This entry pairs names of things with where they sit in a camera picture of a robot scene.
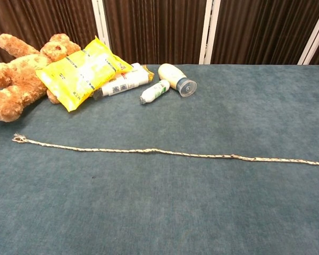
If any white and yellow snack bag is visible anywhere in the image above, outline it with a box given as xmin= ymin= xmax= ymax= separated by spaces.
xmin=93 ymin=63 xmax=155 ymax=101

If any cream bottle clear cap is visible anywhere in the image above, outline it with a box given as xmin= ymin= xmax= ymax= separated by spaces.
xmin=157 ymin=63 xmax=198 ymax=98

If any brown teddy bear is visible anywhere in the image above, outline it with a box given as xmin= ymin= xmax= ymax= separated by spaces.
xmin=0 ymin=33 xmax=81 ymax=123

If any blue felt table cover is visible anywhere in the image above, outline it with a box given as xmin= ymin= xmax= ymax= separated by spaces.
xmin=0 ymin=63 xmax=319 ymax=255

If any beige braided rope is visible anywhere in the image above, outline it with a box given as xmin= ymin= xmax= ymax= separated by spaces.
xmin=12 ymin=133 xmax=319 ymax=167

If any white screen frame post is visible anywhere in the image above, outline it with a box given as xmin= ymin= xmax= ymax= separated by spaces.
xmin=91 ymin=0 xmax=112 ymax=54
xmin=198 ymin=0 xmax=221 ymax=65
xmin=297 ymin=0 xmax=319 ymax=65

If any small white green bottle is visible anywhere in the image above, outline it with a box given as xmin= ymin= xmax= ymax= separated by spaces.
xmin=139 ymin=79 xmax=171 ymax=105

